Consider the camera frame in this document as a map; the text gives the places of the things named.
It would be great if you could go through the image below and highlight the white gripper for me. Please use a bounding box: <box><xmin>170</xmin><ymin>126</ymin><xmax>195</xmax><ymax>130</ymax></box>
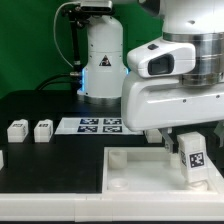
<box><xmin>121</xmin><ymin>72</ymin><xmax>224</xmax><ymax>153</ymax></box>

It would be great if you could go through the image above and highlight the white square tabletop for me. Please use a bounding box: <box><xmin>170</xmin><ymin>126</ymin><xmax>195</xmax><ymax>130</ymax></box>
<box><xmin>102</xmin><ymin>147</ymin><xmax>224</xmax><ymax>195</ymax></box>

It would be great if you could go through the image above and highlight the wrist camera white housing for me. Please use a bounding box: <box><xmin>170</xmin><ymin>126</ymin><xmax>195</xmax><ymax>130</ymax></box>
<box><xmin>127</xmin><ymin>38</ymin><xmax>196</xmax><ymax>78</ymax></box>

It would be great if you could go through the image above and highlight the white marker base plate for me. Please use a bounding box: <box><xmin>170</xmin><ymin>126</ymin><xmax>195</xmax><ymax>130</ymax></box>
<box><xmin>55</xmin><ymin>117</ymin><xmax>142</xmax><ymax>135</ymax></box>

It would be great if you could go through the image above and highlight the black cable bundle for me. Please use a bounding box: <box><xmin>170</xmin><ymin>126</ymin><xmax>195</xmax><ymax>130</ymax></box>
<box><xmin>35</xmin><ymin>73</ymin><xmax>80</xmax><ymax>92</ymax></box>

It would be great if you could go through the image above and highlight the white cable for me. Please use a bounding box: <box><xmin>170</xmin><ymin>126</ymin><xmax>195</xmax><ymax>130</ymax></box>
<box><xmin>53</xmin><ymin>1</ymin><xmax>82</xmax><ymax>69</ymax></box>

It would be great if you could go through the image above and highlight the white obstacle fence wall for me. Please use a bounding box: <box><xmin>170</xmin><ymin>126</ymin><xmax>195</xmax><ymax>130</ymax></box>
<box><xmin>0</xmin><ymin>149</ymin><xmax>224</xmax><ymax>223</ymax></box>

